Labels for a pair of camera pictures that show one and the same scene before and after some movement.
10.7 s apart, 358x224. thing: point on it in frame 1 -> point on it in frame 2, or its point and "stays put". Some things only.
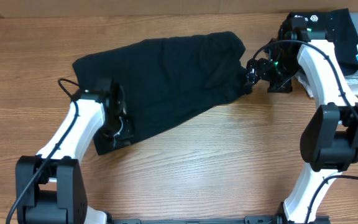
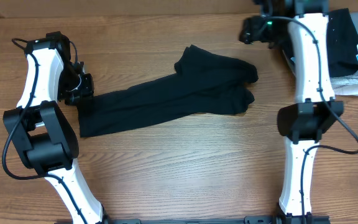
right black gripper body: (278, 71) -> (271, 32)
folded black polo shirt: (341, 30) stays put
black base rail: (273, 219) stays put
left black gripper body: (115, 129) -> (73, 87)
